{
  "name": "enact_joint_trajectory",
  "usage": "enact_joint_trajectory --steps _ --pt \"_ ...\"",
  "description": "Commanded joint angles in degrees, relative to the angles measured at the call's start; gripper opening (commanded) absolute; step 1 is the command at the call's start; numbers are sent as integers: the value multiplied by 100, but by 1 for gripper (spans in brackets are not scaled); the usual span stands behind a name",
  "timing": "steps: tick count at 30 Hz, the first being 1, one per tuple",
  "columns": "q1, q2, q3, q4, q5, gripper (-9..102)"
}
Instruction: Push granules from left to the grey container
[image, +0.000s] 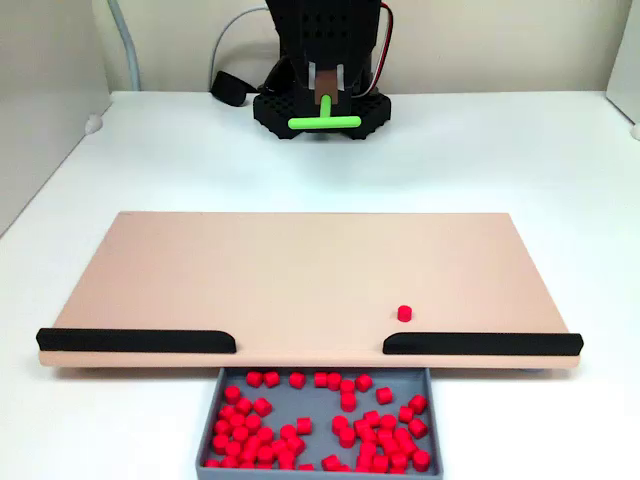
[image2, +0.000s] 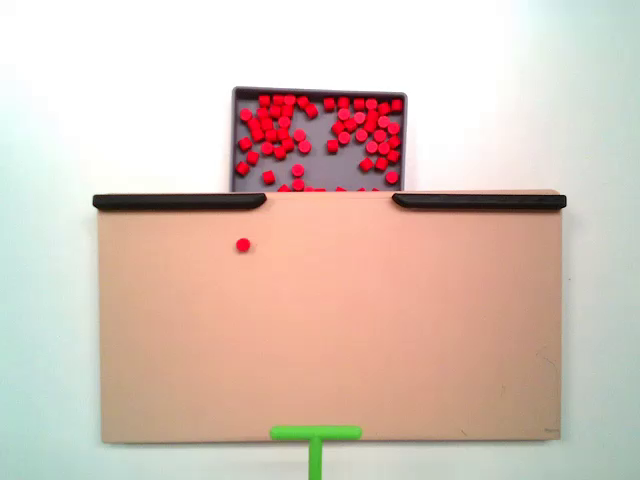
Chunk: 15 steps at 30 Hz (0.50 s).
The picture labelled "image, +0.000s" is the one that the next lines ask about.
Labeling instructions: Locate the white USB cable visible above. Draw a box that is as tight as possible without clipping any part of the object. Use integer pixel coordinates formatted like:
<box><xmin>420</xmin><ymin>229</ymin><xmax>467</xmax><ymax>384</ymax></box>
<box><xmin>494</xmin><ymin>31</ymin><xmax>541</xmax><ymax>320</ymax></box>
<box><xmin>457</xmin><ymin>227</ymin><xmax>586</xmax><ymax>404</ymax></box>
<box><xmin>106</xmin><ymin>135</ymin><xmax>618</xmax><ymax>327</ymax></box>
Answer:
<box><xmin>208</xmin><ymin>3</ymin><xmax>269</xmax><ymax>94</ymax></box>

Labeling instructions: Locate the green T pusher brown block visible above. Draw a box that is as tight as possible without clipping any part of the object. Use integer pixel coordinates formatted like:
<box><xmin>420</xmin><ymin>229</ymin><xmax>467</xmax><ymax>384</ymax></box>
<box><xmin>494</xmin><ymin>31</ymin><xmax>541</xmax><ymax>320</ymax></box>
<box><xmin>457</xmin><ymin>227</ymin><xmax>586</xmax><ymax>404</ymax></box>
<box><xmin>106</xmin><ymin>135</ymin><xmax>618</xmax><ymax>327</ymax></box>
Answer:
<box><xmin>287</xmin><ymin>69</ymin><xmax>362</xmax><ymax>131</ymax></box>

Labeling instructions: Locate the black barrier strip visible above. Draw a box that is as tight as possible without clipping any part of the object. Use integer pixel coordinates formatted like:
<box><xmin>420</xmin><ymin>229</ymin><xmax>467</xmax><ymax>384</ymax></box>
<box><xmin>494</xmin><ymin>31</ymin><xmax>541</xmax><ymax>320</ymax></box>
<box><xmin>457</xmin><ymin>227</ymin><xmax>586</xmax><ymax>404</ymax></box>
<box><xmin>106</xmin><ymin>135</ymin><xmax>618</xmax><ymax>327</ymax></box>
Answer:
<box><xmin>35</xmin><ymin>327</ymin><xmax>237</xmax><ymax>355</ymax></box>
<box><xmin>382</xmin><ymin>331</ymin><xmax>585</xmax><ymax>357</ymax></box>

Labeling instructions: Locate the pink flat board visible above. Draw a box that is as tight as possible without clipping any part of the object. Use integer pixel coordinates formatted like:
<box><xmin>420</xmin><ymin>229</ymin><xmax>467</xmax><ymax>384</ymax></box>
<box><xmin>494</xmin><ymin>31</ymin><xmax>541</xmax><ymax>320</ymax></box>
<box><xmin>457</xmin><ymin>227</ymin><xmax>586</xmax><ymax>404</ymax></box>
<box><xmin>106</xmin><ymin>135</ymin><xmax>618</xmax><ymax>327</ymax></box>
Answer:
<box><xmin>37</xmin><ymin>210</ymin><xmax>584</xmax><ymax>374</ymax></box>

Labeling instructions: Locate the red white black wire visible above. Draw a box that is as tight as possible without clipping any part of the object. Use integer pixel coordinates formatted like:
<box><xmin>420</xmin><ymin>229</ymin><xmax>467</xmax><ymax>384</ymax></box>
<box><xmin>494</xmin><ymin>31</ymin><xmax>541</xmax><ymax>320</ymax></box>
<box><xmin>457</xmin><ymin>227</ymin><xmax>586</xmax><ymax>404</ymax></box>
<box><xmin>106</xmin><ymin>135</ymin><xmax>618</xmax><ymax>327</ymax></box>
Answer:
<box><xmin>357</xmin><ymin>2</ymin><xmax>396</xmax><ymax>99</ymax></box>

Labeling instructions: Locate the pale grey conduit pipe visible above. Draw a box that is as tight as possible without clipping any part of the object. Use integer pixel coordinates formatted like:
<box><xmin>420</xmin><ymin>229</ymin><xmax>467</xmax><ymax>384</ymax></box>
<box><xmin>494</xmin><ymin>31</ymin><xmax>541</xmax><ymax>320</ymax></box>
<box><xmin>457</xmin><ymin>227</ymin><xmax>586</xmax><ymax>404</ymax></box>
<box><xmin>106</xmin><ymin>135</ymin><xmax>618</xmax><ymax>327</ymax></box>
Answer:
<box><xmin>107</xmin><ymin>0</ymin><xmax>142</xmax><ymax>92</ymax></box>

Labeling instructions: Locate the grey rectangular container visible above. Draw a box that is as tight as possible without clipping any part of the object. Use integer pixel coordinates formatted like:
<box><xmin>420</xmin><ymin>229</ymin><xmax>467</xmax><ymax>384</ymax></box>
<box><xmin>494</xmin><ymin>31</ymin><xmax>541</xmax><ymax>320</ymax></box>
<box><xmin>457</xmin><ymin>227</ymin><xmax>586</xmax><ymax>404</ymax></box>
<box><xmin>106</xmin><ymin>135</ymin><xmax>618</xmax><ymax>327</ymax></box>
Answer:
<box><xmin>194</xmin><ymin>367</ymin><xmax>445</xmax><ymax>480</ymax></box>

